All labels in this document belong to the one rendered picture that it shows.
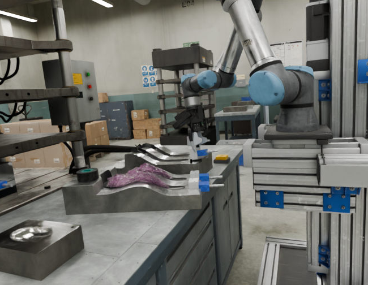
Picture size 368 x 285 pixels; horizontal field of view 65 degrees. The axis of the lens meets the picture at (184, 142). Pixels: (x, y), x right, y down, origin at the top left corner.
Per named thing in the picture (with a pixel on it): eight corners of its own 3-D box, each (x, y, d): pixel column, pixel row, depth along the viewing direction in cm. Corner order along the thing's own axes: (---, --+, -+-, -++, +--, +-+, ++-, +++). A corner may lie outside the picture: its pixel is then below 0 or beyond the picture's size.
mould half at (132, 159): (212, 167, 154) (211, 143, 152) (197, 182, 131) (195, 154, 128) (133, 165, 173) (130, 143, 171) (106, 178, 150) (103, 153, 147)
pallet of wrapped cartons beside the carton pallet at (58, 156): (90, 164, 549) (83, 115, 533) (64, 176, 472) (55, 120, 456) (36, 165, 578) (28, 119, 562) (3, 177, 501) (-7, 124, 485)
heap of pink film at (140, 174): (174, 176, 123) (172, 158, 122) (168, 190, 106) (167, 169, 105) (115, 179, 126) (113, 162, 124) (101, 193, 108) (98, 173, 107)
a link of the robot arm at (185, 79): (187, 72, 130) (176, 77, 137) (190, 95, 130) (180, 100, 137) (200, 72, 134) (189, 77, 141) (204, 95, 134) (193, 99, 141)
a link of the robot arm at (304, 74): (320, 101, 106) (320, 63, 103) (299, 104, 98) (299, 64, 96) (291, 102, 115) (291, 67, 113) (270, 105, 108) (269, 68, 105)
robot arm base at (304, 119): (317, 125, 113) (317, 100, 111) (320, 132, 99) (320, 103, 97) (277, 126, 118) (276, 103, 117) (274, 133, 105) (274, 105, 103)
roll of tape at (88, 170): (89, 175, 116) (88, 167, 116) (103, 177, 112) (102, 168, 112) (73, 181, 110) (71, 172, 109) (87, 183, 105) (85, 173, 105)
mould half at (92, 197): (202, 185, 127) (200, 161, 125) (201, 208, 101) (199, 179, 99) (93, 190, 131) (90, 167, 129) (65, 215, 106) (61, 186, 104)
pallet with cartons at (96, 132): (111, 152, 653) (107, 120, 640) (94, 161, 573) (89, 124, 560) (62, 154, 674) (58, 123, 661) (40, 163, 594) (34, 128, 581)
